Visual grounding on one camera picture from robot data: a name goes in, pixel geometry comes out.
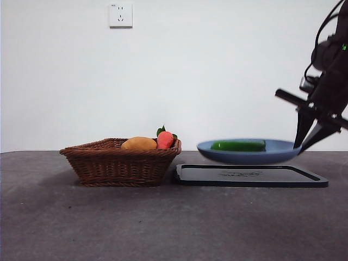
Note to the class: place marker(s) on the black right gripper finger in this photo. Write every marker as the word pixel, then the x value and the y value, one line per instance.
pixel 302 125
pixel 318 133

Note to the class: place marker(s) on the blue round plate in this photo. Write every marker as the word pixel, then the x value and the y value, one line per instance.
pixel 244 157

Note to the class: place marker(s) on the green pepper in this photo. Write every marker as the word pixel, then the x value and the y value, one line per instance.
pixel 236 146

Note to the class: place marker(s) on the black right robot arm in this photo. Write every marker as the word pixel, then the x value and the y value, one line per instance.
pixel 333 81

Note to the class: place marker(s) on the black rectangular tray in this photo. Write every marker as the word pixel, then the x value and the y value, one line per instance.
pixel 206 176

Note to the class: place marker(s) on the orange carrot with green leaves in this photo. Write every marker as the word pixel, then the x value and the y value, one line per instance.
pixel 165 140

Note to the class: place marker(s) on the brown wicker basket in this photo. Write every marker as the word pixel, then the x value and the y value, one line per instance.
pixel 114 168

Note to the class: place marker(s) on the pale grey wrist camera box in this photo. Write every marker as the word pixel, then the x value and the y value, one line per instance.
pixel 304 84

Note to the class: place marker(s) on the white wall socket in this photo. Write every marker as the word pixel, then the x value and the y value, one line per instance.
pixel 121 15

